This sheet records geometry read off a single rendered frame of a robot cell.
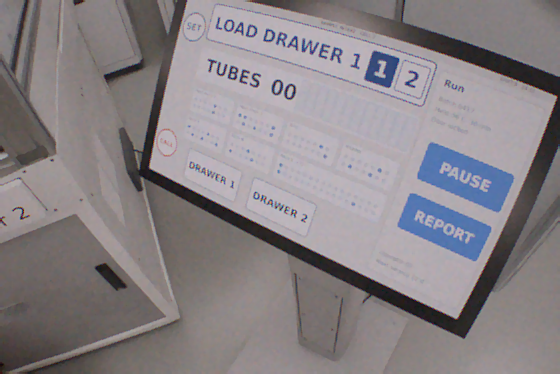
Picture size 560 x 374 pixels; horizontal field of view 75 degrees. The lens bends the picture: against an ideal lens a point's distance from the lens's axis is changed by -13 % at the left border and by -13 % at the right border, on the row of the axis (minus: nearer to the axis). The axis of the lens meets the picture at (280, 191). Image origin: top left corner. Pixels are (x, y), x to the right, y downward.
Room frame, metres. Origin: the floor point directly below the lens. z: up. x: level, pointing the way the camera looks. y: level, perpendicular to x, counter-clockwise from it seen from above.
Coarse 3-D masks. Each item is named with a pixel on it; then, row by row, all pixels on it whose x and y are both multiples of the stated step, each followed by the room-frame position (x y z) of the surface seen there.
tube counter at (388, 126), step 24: (288, 72) 0.40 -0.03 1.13; (288, 96) 0.38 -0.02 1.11; (312, 96) 0.37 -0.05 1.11; (336, 96) 0.36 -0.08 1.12; (360, 96) 0.35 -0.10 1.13; (336, 120) 0.34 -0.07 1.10; (360, 120) 0.33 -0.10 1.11; (384, 120) 0.32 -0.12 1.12; (408, 120) 0.31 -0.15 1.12; (384, 144) 0.30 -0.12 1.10; (408, 144) 0.29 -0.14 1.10
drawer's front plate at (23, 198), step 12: (0, 192) 0.45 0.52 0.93; (12, 192) 0.46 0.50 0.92; (24, 192) 0.47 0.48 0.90; (0, 204) 0.45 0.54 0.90; (12, 204) 0.45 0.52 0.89; (24, 204) 0.46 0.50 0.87; (36, 204) 0.47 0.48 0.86; (0, 216) 0.44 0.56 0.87; (12, 216) 0.45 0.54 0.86; (24, 216) 0.45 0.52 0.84; (36, 216) 0.46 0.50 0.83; (0, 228) 0.44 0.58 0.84; (12, 228) 0.44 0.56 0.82
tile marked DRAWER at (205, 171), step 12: (192, 156) 0.39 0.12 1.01; (204, 156) 0.38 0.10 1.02; (192, 168) 0.38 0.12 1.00; (204, 168) 0.37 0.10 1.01; (216, 168) 0.36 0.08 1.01; (228, 168) 0.36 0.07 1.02; (192, 180) 0.37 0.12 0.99; (204, 180) 0.36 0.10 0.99; (216, 180) 0.35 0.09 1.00; (228, 180) 0.35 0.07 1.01; (240, 180) 0.34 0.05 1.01; (216, 192) 0.34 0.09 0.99; (228, 192) 0.34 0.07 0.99
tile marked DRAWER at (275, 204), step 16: (256, 176) 0.33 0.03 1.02; (256, 192) 0.32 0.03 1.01; (272, 192) 0.31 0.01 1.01; (288, 192) 0.30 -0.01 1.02; (256, 208) 0.31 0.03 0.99; (272, 208) 0.30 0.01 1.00; (288, 208) 0.29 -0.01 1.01; (304, 208) 0.28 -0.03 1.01; (288, 224) 0.28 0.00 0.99; (304, 224) 0.27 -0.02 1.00
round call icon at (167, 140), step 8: (160, 128) 0.44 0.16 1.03; (168, 128) 0.44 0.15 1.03; (160, 136) 0.44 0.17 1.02; (168, 136) 0.43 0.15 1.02; (176, 136) 0.42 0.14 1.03; (160, 144) 0.43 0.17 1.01; (168, 144) 0.42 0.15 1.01; (176, 144) 0.41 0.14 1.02; (160, 152) 0.42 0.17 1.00; (168, 152) 0.41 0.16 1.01; (176, 152) 0.41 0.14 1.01
